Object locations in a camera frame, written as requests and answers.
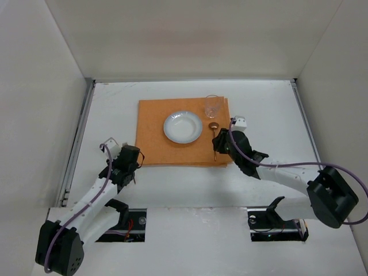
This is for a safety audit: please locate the aluminium table rail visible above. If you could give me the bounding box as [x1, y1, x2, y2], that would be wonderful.
[54, 78, 95, 207]
[290, 79, 321, 162]

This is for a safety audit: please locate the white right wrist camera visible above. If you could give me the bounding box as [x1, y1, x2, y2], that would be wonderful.
[231, 116, 247, 132]

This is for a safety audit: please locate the white paper plate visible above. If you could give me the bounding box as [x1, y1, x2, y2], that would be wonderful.
[163, 111, 203, 144]

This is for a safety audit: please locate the clear plastic cup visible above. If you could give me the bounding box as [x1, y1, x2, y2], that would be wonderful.
[205, 94, 223, 118]

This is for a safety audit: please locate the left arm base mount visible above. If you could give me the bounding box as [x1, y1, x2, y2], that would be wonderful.
[97, 200, 147, 243]

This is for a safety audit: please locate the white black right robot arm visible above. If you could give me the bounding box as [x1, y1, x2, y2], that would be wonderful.
[212, 128, 359, 229]

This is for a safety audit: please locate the orange cloth napkin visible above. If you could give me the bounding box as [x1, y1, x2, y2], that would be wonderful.
[135, 97, 232, 167]

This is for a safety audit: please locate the right aluminium table rail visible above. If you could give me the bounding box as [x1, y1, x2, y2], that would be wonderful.
[290, 79, 321, 162]

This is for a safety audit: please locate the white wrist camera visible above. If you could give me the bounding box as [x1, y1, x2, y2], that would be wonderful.
[99, 137, 121, 159]
[231, 116, 247, 132]

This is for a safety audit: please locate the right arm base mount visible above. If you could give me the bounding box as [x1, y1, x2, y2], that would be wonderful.
[247, 197, 309, 242]

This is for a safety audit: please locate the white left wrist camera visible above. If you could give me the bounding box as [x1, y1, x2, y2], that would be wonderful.
[99, 137, 121, 159]

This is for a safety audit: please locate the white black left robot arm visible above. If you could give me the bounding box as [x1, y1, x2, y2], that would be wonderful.
[35, 144, 144, 275]

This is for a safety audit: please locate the left aluminium table rail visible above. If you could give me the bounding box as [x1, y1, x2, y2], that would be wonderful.
[54, 78, 95, 207]

